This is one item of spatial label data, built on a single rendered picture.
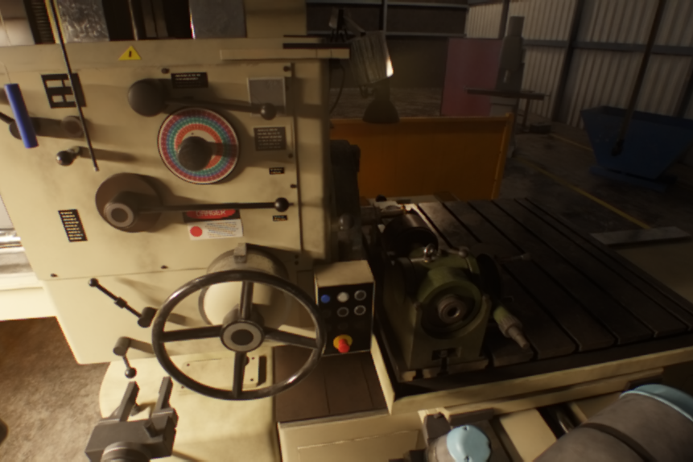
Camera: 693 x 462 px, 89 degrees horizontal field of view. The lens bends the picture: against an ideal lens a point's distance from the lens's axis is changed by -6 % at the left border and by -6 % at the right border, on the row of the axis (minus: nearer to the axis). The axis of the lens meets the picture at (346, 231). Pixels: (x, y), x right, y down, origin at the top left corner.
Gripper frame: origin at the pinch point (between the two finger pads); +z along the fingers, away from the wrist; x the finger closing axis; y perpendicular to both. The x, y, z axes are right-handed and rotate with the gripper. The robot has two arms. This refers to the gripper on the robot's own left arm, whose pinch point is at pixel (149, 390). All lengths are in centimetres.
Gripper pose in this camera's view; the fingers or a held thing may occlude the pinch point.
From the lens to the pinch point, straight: 86.7
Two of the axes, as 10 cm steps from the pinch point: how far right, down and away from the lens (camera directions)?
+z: -1.7, -4.6, 8.7
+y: -0.6, -8.8, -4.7
